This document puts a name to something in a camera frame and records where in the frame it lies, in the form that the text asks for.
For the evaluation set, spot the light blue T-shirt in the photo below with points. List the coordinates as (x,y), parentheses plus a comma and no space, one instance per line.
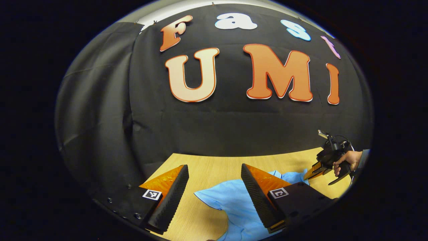
(234,204)

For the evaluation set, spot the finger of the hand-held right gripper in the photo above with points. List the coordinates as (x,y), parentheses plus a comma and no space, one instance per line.
(316,170)

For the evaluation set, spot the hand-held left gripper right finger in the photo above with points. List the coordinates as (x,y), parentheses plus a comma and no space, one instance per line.
(255,197)

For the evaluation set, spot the black backdrop cloth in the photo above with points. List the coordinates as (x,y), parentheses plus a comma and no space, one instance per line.
(217,127)

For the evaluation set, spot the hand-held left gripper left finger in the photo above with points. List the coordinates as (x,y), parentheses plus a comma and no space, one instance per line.
(172,197)

